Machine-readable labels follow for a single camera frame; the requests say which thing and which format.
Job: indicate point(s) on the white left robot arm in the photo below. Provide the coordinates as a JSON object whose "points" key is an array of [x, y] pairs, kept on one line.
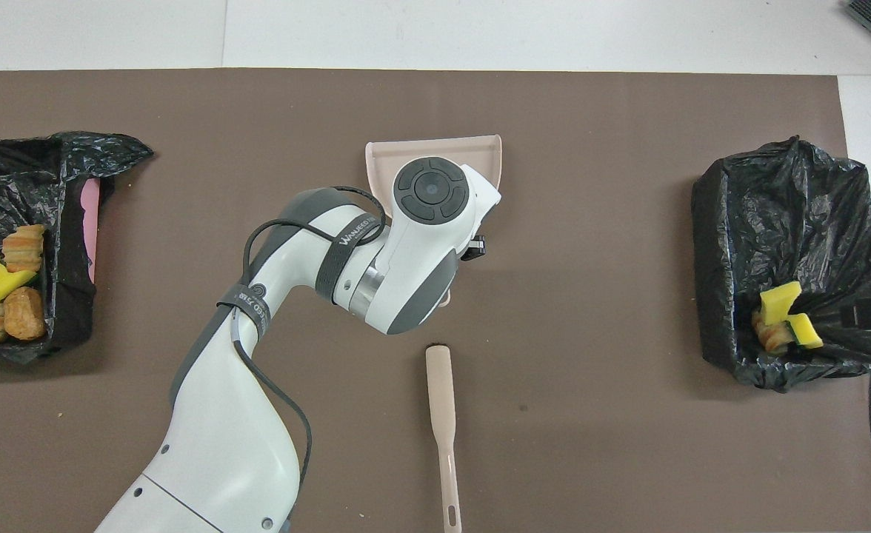
{"points": [[406, 259]]}

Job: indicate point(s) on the toy croissant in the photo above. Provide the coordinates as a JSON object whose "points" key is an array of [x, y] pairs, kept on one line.
{"points": [[770, 337]]}

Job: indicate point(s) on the brown fried nugget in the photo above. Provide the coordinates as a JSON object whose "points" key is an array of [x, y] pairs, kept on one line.
{"points": [[24, 314]]}

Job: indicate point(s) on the beige plastic dustpan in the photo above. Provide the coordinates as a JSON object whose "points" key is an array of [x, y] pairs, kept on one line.
{"points": [[384, 159]]}

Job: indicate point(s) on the black bag covered bin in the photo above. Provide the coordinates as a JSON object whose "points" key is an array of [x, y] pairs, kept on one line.
{"points": [[791, 222]]}

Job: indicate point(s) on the black garbage bag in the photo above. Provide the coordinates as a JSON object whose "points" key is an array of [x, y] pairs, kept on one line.
{"points": [[21, 185]]}

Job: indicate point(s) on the brown table mat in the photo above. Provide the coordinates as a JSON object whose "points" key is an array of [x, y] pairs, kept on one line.
{"points": [[591, 222]]}

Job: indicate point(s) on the pink plastic bin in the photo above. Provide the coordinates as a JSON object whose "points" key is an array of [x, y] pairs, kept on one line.
{"points": [[90, 222]]}

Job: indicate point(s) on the beige hand brush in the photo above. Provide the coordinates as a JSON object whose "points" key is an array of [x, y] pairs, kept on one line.
{"points": [[441, 400]]}

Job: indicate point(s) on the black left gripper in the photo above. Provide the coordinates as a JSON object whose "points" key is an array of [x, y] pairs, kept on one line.
{"points": [[474, 248]]}

